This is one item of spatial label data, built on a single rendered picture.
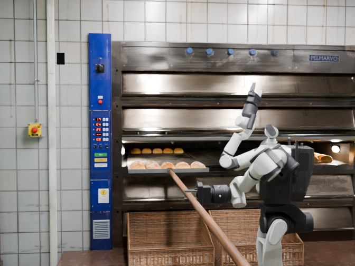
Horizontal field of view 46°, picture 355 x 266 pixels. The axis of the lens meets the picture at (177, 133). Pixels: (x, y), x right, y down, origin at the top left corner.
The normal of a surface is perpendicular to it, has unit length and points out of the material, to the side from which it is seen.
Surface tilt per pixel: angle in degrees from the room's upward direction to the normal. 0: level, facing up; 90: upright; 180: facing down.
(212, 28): 90
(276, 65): 90
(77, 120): 90
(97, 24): 90
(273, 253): 114
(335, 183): 70
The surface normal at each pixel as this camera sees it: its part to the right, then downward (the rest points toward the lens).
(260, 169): -0.33, -0.09
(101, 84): 0.11, 0.05
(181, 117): 0.10, -0.29
